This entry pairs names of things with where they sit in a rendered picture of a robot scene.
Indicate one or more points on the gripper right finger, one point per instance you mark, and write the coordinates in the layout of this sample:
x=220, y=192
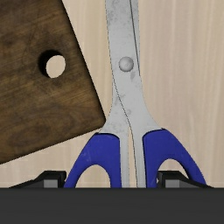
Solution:
x=172, y=180

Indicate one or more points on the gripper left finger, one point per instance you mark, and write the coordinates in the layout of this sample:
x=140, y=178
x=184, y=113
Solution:
x=49, y=178

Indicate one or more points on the brown wooden cutting board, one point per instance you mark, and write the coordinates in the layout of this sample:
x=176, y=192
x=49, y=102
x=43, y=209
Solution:
x=32, y=108

